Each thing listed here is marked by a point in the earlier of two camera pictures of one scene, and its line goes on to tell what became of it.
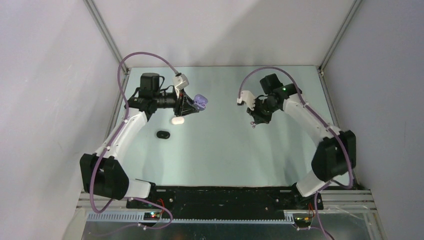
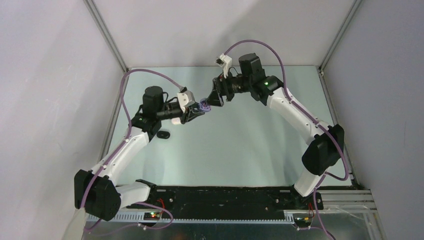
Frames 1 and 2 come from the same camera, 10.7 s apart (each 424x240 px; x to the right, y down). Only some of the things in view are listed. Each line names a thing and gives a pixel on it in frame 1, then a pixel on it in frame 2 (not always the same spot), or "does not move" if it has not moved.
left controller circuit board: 153,216 does not move
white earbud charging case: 178,120 does not move
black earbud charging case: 163,134 does not move
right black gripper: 258,117 to 220,88
